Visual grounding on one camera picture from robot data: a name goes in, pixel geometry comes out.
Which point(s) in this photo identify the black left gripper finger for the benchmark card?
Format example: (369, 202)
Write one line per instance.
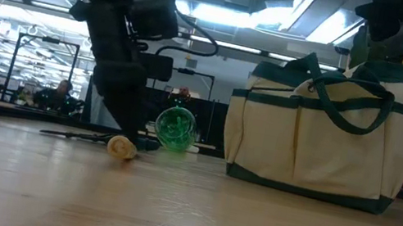
(111, 84)
(133, 97)

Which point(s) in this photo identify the green spray bottle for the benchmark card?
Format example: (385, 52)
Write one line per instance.
(175, 129)

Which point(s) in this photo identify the dark green garden tool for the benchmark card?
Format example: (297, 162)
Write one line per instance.
(77, 135)

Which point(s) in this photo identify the cream and green gardening bag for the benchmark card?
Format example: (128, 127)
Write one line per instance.
(314, 158)

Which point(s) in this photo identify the grey cloth partition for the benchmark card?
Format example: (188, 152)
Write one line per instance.
(97, 113)

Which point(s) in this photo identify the person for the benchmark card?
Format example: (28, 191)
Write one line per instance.
(184, 94)
(58, 98)

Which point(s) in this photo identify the long ceiling light bar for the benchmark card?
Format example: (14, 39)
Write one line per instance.
(49, 6)

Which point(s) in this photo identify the black neighbouring table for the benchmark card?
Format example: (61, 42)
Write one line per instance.
(18, 114)

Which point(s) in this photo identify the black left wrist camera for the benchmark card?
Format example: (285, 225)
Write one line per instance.
(155, 9)

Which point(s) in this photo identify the black frame stand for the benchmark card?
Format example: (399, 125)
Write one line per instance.
(48, 39)

